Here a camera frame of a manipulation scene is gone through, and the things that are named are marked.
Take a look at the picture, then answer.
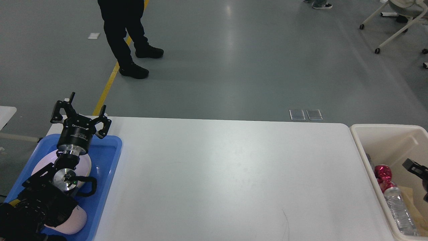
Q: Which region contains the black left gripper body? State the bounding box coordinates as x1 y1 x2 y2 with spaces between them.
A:
57 123 95 156

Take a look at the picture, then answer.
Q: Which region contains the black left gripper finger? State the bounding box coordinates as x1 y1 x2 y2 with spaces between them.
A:
84 105 112 139
50 92 78 126

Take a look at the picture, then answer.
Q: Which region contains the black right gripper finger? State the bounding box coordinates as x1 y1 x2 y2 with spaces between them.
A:
402 158 428 177

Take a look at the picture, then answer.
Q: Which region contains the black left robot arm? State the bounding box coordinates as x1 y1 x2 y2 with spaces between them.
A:
1 92 111 241

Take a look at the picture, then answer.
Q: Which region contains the right clear floor plate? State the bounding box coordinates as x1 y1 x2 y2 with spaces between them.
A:
306 109 323 121

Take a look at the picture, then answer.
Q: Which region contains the pink plastic cup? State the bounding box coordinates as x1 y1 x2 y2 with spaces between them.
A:
44 205 87 235

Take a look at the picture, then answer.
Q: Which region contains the beige plastic bin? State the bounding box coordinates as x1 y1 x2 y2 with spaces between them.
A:
350 125 428 241

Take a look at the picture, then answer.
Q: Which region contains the white side table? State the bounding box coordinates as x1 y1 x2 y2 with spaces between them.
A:
0 106 17 130

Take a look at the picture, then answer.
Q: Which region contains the clear floor plate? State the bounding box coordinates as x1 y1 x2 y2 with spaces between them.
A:
306 109 323 121
289 109 306 122

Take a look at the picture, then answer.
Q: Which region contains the pink plastic plate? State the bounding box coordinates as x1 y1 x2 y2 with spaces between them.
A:
31 150 92 192

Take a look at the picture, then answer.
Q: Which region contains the teal mug yellow inside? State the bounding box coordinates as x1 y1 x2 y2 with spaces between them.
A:
9 199 20 207

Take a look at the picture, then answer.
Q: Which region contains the brown paper bag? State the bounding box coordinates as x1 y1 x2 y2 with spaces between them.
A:
399 186 428 236

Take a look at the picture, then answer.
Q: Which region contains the person in black trousers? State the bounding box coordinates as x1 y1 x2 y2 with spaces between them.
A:
97 0 165 79

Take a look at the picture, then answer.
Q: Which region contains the left clear floor plate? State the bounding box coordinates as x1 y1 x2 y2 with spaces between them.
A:
289 109 306 122

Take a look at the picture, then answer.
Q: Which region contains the white office chair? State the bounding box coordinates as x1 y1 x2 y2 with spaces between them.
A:
359 0 428 69

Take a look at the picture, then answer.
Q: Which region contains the clear plastic bottle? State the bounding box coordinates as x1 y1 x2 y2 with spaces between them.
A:
384 187 419 236

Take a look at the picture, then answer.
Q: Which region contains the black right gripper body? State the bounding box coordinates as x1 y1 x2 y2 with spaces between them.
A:
422 177 428 202

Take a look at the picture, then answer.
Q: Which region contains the crushed red can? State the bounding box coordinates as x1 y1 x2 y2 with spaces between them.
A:
374 165 400 196

